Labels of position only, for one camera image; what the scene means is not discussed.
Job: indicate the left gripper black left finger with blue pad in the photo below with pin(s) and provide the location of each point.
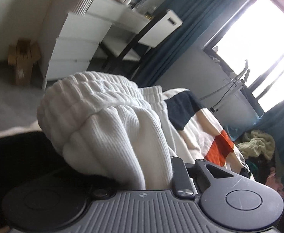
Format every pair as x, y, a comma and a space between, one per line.
55, 201

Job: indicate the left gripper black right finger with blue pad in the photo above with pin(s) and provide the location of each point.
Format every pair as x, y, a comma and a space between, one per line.
229, 200

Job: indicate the white zip-up jacket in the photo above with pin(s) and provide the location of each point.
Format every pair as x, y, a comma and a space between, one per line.
104, 124

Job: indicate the pink garment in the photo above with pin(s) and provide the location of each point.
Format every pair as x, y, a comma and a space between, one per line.
274, 182

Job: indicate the black garment pile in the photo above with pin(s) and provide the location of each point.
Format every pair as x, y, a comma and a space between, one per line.
261, 167

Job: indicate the pale yellow knit garment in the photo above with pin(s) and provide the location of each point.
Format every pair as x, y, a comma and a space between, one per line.
256, 143

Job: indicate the striped cream black orange blanket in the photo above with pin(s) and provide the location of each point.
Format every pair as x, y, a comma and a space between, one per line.
190, 129

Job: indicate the black white chair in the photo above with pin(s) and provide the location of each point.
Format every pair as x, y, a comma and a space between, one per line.
156, 31

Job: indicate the white drawer dresser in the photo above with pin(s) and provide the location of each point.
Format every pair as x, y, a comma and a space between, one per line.
73, 29

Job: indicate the teal curtain left of window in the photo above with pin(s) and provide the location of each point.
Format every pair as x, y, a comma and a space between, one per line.
202, 20

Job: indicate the window with dark frame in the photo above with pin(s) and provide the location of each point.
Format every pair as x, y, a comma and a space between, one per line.
256, 34

